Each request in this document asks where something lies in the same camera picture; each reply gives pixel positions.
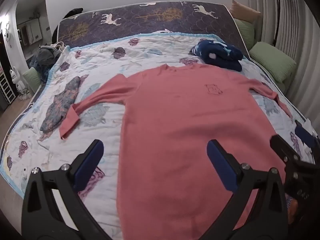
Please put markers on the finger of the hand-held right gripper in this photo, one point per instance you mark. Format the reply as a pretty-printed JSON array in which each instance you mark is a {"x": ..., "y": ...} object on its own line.
[
  {"x": 304, "y": 135},
  {"x": 282, "y": 147}
]

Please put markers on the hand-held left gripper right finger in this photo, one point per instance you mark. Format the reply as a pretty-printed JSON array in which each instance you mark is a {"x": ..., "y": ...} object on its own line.
[{"x": 220, "y": 158}]

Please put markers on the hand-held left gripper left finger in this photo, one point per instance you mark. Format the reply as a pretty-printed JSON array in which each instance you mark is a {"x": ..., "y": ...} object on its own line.
[{"x": 91, "y": 158}]

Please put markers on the pink knit sweater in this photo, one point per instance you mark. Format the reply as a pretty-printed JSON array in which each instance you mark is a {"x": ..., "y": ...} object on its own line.
[{"x": 180, "y": 135}]

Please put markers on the grey blue clothes pile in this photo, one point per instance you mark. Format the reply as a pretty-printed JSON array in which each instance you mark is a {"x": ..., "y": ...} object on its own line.
[{"x": 45, "y": 56}]

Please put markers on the floral patterned garment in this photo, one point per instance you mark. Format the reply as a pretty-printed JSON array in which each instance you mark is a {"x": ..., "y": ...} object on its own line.
[{"x": 61, "y": 105}]

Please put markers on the green pillow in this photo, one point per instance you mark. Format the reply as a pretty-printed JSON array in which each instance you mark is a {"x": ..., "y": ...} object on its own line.
[
  {"x": 272, "y": 60},
  {"x": 243, "y": 33},
  {"x": 32, "y": 80}
]

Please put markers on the white shell print quilt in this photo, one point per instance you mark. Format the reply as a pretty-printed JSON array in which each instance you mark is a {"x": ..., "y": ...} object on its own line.
[{"x": 105, "y": 62}]

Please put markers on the white cat figurine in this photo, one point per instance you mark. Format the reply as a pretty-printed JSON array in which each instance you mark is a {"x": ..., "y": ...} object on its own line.
[{"x": 18, "y": 81}]

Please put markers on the folded navy fleece blanket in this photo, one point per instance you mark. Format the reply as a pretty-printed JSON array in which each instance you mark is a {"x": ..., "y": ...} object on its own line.
[{"x": 220, "y": 52}]

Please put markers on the white curtain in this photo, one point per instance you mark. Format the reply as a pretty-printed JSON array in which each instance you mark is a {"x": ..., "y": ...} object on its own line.
[{"x": 295, "y": 25}]

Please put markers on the white slatted rack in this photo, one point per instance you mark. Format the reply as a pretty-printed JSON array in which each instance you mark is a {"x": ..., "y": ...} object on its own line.
[{"x": 6, "y": 87}]

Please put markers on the beige pillow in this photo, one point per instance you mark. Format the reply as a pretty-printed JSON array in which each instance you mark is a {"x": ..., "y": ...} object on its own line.
[{"x": 243, "y": 11}]

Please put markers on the dark deer print mattress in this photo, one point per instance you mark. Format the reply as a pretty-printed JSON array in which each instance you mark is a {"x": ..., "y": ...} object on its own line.
[{"x": 135, "y": 21}]

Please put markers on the black garment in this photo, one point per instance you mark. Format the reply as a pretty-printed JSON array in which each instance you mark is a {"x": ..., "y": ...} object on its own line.
[{"x": 72, "y": 12}]

